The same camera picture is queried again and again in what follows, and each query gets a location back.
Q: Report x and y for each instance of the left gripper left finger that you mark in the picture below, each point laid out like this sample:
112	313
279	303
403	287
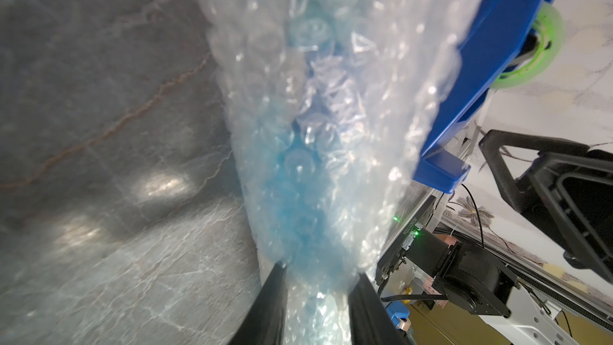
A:
263	309

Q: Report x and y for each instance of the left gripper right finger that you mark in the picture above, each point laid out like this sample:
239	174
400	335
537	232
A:
369	322

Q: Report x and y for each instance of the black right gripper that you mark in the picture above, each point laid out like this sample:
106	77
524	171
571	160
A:
566	193

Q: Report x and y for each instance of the blue tape dispenser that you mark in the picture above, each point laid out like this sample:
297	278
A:
509	43

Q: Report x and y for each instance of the blue glass bottle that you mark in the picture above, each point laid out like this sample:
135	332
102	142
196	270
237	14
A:
316	191

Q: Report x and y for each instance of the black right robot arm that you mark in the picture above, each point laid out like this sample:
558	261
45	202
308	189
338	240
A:
471	277

